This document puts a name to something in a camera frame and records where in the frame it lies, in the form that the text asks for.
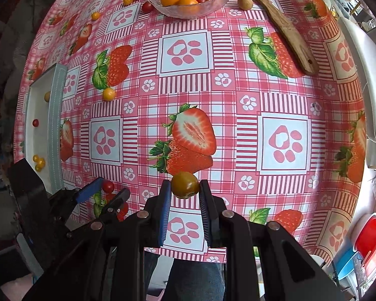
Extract blue plastic basin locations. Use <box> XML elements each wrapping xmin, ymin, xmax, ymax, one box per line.
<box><xmin>334</xmin><ymin>247</ymin><xmax>361</xmax><ymax>281</ymax></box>

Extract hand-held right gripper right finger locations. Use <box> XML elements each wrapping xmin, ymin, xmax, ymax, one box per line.
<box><xmin>199</xmin><ymin>179</ymin><xmax>345</xmax><ymax>301</ymax></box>

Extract red plastic bucket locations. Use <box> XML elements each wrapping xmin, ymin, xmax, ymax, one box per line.
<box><xmin>355</xmin><ymin>218</ymin><xmax>376</xmax><ymax>278</ymax></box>

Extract white tray grey rim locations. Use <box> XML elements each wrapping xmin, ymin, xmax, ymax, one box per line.
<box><xmin>24</xmin><ymin>63</ymin><xmax>68</xmax><ymax>192</ymax></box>

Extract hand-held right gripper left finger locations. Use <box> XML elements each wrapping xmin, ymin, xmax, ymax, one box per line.
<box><xmin>22</xmin><ymin>180</ymin><xmax>173</xmax><ymax>301</ymax></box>

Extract long wooden board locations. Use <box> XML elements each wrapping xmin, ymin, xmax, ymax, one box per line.
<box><xmin>240</xmin><ymin>0</ymin><xmax>319</xmax><ymax>76</ymax></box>

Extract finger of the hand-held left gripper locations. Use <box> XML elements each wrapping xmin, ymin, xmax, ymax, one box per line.
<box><xmin>96</xmin><ymin>188</ymin><xmax>130</xmax><ymax>223</ymax></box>
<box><xmin>61</xmin><ymin>177</ymin><xmax>105</xmax><ymax>207</ymax></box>

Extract brown green tomato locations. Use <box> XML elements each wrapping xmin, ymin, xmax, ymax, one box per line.
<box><xmin>171</xmin><ymin>171</ymin><xmax>200</xmax><ymax>199</ymax></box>

